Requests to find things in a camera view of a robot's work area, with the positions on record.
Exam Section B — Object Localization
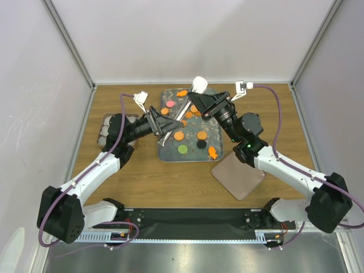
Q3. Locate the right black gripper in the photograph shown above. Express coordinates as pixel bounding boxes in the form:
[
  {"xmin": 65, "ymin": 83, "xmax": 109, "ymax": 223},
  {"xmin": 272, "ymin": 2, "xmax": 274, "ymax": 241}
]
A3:
[{"xmin": 187, "ymin": 90, "xmax": 241, "ymax": 143}]

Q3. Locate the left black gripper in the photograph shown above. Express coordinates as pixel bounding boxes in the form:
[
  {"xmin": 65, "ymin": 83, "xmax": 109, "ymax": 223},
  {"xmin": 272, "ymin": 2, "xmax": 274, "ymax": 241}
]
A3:
[{"xmin": 123, "ymin": 106, "xmax": 183, "ymax": 143}]

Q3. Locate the orange round cookie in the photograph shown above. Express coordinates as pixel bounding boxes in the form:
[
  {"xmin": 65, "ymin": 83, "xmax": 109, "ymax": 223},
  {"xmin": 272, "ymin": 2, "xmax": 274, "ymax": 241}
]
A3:
[
  {"xmin": 173, "ymin": 131, "xmax": 184, "ymax": 141},
  {"xmin": 197, "ymin": 131, "xmax": 207, "ymax": 140},
  {"xmin": 191, "ymin": 105, "xmax": 198, "ymax": 113}
]

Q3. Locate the clear box with paper cups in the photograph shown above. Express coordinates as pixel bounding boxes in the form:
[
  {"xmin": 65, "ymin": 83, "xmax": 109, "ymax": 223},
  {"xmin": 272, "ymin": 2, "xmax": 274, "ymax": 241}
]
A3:
[{"xmin": 97, "ymin": 113, "xmax": 139, "ymax": 147}]

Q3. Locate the brown translucent box lid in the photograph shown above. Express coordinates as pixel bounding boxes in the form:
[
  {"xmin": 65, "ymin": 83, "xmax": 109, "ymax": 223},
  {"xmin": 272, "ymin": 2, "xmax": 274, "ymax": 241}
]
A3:
[{"xmin": 211, "ymin": 152, "xmax": 266, "ymax": 201}]

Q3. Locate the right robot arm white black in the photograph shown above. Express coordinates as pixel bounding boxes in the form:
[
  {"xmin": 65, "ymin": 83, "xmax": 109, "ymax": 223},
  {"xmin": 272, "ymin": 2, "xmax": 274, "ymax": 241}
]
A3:
[{"xmin": 188, "ymin": 92, "xmax": 353, "ymax": 233}]

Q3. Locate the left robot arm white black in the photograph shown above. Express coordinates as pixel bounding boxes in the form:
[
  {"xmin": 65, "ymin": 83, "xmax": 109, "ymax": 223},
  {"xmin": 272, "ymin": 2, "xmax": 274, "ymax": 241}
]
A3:
[{"xmin": 36, "ymin": 107, "xmax": 183, "ymax": 247}]

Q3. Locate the orange round cookie stacked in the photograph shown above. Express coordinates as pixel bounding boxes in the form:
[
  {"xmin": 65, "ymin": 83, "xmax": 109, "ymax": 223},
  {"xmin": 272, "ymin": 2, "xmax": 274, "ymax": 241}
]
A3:
[{"xmin": 191, "ymin": 105, "xmax": 198, "ymax": 113}]

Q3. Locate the orange flower cookie centre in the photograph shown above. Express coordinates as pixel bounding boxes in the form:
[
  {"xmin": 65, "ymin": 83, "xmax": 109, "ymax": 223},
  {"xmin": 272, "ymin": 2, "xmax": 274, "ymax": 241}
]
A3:
[{"xmin": 185, "ymin": 111, "xmax": 193, "ymax": 119}]

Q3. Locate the pink round cookie left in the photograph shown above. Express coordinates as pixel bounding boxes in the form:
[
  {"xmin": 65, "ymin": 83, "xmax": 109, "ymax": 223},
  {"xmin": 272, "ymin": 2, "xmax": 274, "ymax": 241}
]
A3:
[{"xmin": 166, "ymin": 100, "xmax": 175, "ymax": 108}]

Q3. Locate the orange fish cookie top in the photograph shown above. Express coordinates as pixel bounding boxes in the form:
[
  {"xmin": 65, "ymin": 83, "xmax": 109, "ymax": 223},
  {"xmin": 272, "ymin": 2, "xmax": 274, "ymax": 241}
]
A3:
[{"xmin": 176, "ymin": 90, "xmax": 188, "ymax": 97}]

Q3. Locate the orange fish cookie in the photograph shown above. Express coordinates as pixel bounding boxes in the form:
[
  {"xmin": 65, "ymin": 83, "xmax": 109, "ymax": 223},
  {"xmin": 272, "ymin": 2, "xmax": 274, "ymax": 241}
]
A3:
[
  {"xmin": 176, "ymin": 90, "xmax": 188, "ymax": 97},
  {"xmin": 208, "ymin": 146, "xmax": 218, "ymax": 160}
]

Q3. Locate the green round cookie bottom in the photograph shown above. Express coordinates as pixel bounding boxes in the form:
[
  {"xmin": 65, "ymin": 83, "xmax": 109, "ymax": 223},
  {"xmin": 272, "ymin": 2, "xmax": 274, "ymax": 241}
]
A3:
[{"xmin": 177, "ymin": 144, "xmax": 188, "ymax": 154}]

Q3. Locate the floral patterned metal tray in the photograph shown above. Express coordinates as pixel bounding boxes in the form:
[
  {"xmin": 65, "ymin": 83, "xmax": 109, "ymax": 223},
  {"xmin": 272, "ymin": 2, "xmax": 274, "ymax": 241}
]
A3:
[{"xmin": 158, "ymin": 88, "xmax": 224, "ymax": 163}]

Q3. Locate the black round cookie bottom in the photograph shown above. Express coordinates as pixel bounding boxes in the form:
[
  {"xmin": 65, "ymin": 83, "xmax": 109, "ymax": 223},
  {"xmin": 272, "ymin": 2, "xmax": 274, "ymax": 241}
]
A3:
[{"xmin": 196, "ymin": 140, "xmax": 207, "ymax": 149}]

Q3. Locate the orange fish cookie bottom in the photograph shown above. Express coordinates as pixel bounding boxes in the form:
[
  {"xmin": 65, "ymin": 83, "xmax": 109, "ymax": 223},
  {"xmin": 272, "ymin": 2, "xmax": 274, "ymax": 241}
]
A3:
[{"xmin": 208, "ymin": 146, "xmax": 218, "ymax": 160}]

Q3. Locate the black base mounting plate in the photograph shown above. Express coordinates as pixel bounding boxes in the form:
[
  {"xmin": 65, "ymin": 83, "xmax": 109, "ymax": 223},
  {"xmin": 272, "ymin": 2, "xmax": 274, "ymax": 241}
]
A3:
[{"xmin": 92, "ymin": 208, "xmax": 296, "ymax": 241}]

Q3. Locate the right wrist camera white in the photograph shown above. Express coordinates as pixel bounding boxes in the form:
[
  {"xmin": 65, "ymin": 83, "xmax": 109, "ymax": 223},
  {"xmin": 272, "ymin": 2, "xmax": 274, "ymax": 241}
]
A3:
[{"xmin": 231, "ymin": 80, "xmax": 254, "ymax": 101}]

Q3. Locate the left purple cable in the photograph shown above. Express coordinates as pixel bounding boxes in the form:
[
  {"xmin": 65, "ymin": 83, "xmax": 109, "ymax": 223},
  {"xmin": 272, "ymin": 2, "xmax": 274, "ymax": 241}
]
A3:
[{"xmin": 38, "ymin": 93, "xmax": 140, "ymax": 250}]

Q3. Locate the purple cable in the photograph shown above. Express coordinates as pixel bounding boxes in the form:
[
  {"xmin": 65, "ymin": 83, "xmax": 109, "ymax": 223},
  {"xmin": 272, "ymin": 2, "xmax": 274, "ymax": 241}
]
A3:
[
  {"xmin": 38, "ymin": 93, "xmax": 140, "ymax": 250},
  {"xmin": 253, "ymin": 84, "xmax": 364, "ymax": 251}
]

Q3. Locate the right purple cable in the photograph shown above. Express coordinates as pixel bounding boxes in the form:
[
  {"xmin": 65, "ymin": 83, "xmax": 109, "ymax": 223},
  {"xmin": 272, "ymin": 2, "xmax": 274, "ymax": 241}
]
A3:
[{"xmin": 253, "ymin": 84, "xmax": 364, "ymax": 251}]

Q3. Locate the aluminium frame rail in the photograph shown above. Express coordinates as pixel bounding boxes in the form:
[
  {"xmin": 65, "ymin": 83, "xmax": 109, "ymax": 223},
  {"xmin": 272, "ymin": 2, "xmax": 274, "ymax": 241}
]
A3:
[{"xmin": 39, "ymin": 208, "xmax": 364, "ymax": 245}]

